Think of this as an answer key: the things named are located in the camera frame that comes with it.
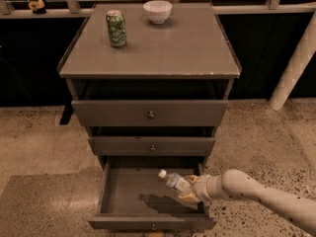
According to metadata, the blue label plastic bottle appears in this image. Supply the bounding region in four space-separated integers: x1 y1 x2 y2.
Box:
158 169 192 195

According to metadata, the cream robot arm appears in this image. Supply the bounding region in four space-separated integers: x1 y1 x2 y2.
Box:
179 169 316 237

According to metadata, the grey open bottom drawer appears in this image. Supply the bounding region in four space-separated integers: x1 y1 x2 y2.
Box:
89 156 215 231

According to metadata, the grey middle drawer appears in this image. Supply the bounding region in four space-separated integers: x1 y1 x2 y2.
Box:
88 136 215 156

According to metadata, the grey drawer cabinet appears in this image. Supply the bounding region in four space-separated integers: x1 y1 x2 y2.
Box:
56 1 243 167

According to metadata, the grey top drawer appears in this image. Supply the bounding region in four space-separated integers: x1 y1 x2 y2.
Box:
72 100 227 127

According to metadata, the white ceramic bowl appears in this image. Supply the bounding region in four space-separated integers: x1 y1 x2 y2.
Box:
143 0 173 24

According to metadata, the green soda can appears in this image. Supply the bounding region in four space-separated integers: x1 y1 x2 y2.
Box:
106 9 126 47

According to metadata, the white diagonal pole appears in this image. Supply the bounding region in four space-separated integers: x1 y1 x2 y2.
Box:
269 12 316 111

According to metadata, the metal railing ledge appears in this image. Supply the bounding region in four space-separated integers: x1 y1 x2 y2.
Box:
0 0 316 20

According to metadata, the yellow black object on ledge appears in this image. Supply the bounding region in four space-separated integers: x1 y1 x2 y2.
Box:
28 0 46 14

